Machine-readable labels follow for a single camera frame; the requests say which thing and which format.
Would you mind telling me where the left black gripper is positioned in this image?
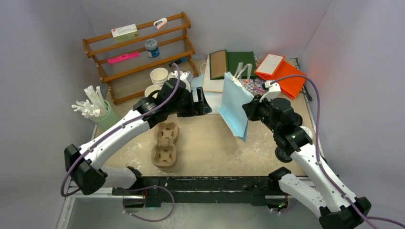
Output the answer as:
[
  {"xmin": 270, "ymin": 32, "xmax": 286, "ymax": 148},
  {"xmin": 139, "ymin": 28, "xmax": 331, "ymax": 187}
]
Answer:
[{"xmin": 168, "ymin": 87, "xmax": 211, "ymax": 117}]

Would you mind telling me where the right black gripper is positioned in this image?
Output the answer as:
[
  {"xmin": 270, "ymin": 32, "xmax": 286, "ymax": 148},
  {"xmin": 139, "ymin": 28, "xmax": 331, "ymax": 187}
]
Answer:
[{"xmin": 242, "ymin": 94, "xmax": 279, "ymax": 133}]

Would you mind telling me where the light blue paper bag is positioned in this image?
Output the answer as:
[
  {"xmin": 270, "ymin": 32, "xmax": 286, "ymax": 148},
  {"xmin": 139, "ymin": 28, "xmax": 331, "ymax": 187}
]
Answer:
[{"xmin": 217, "ymin": 62, "xmax": 254, "ymax": 142}]

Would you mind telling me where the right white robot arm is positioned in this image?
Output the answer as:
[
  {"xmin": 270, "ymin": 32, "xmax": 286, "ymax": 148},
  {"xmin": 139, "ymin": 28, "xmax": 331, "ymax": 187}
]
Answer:
[{"xmin": 242, "ymin": 96, "xmax": 371, "ymax": 229}]

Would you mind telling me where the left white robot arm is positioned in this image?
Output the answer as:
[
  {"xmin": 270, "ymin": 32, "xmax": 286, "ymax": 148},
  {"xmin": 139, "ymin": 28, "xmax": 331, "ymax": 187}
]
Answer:
[{"xmin": 61, "ymin": 78, "xmax": 212, "ymax": 197}]

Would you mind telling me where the black coffee cup lid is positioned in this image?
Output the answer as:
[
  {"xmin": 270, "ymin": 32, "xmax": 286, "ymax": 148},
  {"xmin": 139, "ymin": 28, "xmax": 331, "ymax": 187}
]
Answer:
[{"xmin": 275, "ymin": 146, "xmax": 292, "ymax": 163}]

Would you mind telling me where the checkered patterned paper bag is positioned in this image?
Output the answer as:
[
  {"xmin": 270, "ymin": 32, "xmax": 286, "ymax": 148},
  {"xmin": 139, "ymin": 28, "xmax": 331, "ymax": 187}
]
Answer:
[{"xmin": 240, "ymin": 78, "xmax": 265, "ymax": 94}]

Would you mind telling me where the cream kraft paper bag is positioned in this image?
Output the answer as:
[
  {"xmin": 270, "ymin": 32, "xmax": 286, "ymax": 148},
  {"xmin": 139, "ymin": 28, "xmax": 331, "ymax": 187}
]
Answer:
[{"xmin": 202, "ymin": 55, "xmax": 224, "ymax": 93}]

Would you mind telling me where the orange paper bag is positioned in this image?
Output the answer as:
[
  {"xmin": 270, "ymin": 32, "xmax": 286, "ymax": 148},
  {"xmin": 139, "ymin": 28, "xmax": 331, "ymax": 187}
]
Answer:
[{"xmin": 254, "ymin": 53, "xmax": 306, "ymax": 99}]

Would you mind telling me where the back right paper cup stack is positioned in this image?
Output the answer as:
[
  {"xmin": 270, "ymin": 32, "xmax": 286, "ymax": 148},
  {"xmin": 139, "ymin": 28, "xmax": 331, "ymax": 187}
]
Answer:
[{"xmin": 167, "ymin": 71, "xmax": 183, "ymax": 80}]

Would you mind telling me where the green paper bag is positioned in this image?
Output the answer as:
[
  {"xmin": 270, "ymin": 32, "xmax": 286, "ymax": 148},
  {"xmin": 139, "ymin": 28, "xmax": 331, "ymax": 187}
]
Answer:
[{"xmin": 209, "ymin": 49, "xmax": 257, "ymax": 80}]

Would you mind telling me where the black blue marker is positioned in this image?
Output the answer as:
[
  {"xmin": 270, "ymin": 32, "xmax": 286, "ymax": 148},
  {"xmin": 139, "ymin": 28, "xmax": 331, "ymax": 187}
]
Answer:
[{"xmin": 176, "ymin": 57, "xmax": 187, "ymax": 64}]

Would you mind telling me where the white cup lid stack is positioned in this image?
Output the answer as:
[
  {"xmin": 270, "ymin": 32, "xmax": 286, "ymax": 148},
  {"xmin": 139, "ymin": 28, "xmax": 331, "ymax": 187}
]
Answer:
[{"xmin": 300, "ymin": 125, "xmax": 313, "ymax": 139}]

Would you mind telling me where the back left paper cup stack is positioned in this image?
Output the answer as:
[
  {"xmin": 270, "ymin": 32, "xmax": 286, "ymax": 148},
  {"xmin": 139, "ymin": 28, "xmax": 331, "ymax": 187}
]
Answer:
[{"xmin": 149, "ymin": 67, "xmax": 169, "ymax": 86}]

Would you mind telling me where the brown pulp cup carrier stack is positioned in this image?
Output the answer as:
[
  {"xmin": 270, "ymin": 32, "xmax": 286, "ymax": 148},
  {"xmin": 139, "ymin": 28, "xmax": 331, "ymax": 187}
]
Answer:
[{"xmin": 151, "ymin": 121, "xmax": 180, "ymax": 168}]

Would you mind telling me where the blue white jar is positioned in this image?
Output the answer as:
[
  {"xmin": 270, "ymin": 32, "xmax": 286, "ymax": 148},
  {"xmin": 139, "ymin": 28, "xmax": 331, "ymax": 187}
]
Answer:
[{"xmin": 145, "ymin": 39, "xmax": 160, "ymax": 58}]

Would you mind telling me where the pink highlighter marker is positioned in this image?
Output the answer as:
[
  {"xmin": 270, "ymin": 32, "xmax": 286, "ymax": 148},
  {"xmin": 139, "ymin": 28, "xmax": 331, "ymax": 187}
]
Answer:
[{"xmin": 107, "ymin": 52, "xmax": 139, "ymax": 64}]

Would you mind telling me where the white pink clip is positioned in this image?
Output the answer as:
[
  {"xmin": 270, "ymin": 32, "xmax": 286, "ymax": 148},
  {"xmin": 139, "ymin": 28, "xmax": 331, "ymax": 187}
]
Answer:
[{"xmin": 153, "ymin": 18, "xmax": 168, "ymax": 31}]

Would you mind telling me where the green straw holder cup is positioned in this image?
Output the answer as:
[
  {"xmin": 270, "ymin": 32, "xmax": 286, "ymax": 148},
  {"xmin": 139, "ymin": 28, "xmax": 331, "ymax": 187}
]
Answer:
[{"xmin": 90, "ymin": 100, "xmax": 121, "ymax": 131}]

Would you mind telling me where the wooden shelf rack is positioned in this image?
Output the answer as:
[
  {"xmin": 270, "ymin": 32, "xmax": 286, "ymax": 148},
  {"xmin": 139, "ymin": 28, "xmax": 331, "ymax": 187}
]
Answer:
[{"xmin": 82, "ymin": 11, "xmax": 200, "ymax": 105}]

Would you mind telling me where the white green box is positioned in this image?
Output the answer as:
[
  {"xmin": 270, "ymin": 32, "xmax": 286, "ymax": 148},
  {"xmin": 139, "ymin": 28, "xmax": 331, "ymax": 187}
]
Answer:
[{"xmin": 111, "ymin": 24, "xmax": 139, "ymax": 43}]

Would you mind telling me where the white wrapped straws bundle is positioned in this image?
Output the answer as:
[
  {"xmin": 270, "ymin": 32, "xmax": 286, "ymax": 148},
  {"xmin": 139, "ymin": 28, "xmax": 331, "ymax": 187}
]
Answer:
[{"xmin": 71, "ymin": 85, "xmax": 108, "ymax": 119}]

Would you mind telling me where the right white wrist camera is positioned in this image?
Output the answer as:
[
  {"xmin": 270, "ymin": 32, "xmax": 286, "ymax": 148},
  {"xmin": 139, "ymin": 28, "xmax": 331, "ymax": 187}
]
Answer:
[{"xmin": 259, "ymin": 81, "xmax": 281, "ymax": 103}]

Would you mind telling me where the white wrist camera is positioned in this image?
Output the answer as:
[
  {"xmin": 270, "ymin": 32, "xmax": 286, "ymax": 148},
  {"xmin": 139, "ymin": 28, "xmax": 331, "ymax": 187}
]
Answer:
[
  {"xmin": 259, "ymin": 81, "xmax": 281, "ymax": 103},
  {"xmin": 180, "ymin": 71, "xmax": 193, "ymax": 92}
]

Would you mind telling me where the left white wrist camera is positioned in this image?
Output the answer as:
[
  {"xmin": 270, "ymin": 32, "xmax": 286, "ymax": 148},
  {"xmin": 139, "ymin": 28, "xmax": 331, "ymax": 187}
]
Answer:
[{"xmin": 180, "ymin": 71, "xmax": 193, "ymax": 92}]

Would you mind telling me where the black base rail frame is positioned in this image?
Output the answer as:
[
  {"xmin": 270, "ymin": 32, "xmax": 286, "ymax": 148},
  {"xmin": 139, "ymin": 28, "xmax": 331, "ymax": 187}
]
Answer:
[{"xmin": 112, "ymin": 167, "xmax": 290, "ymax": 208}]

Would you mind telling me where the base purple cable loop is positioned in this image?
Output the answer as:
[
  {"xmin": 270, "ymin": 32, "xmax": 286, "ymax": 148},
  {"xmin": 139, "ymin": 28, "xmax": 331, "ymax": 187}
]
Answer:
[{"xmin": 122, "ymin": 186, "xmax": 175, "ymax": 223}]

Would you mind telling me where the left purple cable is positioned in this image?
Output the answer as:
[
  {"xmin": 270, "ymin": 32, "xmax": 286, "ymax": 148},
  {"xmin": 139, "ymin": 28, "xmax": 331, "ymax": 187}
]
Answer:
[{"xmin": 60, "ymin": 63, "xmax": 181, "ymax": 198}]

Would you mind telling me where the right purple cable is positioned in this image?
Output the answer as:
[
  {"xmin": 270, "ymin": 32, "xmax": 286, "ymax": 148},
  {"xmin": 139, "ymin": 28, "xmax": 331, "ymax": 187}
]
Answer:
[{"xmin": 269, "ymin": 74, "xmax": 405, "ymax": 228}]

